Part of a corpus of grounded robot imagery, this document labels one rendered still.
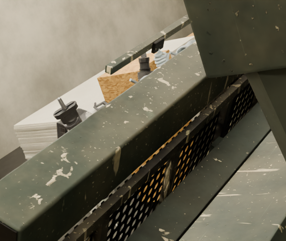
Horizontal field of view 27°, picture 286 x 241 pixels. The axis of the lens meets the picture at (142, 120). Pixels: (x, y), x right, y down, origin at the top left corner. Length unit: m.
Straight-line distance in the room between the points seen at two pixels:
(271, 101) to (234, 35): 0.07
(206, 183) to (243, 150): 0.17
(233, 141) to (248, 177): 0.44
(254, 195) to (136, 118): 0.28
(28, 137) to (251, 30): 6.46
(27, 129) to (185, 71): 5.65
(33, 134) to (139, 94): 5.70
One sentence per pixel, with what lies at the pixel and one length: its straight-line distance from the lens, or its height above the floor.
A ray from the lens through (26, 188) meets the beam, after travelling 0.95.
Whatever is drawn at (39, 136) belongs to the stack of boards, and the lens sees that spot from 6.82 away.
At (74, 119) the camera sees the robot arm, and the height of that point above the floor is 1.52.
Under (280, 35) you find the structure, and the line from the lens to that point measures 0.53.
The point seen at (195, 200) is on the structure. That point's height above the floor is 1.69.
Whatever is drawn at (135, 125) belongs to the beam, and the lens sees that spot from 1.11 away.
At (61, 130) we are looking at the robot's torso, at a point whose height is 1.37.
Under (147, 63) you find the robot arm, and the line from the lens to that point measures 3.31.
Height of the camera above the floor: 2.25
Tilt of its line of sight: 17 degrees down
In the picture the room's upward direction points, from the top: 19 degrees counter-clockwise
